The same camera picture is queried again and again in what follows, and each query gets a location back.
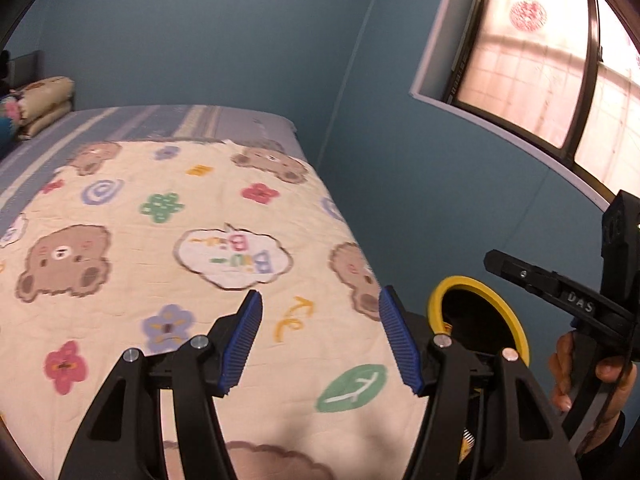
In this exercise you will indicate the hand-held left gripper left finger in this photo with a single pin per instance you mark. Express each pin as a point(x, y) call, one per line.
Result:
point(240, 350)

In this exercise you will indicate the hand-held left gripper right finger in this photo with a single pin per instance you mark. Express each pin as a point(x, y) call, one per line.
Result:
point(400, 345)

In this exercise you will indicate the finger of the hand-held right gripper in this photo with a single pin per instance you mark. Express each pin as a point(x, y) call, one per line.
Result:
point(522, 272)

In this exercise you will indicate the yellow rimmed black trash bin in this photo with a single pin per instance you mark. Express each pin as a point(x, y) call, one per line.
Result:
point(500, 305)

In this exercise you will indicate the person's right hand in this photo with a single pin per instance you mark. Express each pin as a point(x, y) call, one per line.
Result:
point(617, 375)

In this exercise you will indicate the bear printed blanket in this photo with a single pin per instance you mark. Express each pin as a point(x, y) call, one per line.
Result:
point(150, 260)

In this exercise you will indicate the brown framed window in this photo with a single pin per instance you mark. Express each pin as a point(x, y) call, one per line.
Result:
point(525, 70)

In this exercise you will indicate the red paper window cutout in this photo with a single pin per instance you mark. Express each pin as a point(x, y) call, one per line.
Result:
point(527, 16)

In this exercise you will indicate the beige folded pillows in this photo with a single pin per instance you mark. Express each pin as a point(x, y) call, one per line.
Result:
point(45, 100)

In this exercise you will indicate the folded blue floral quilt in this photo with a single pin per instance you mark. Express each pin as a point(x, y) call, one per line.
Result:
point(6, 125)

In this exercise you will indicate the grey padded headboard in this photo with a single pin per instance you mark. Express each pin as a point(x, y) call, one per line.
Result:
point(25, 67)

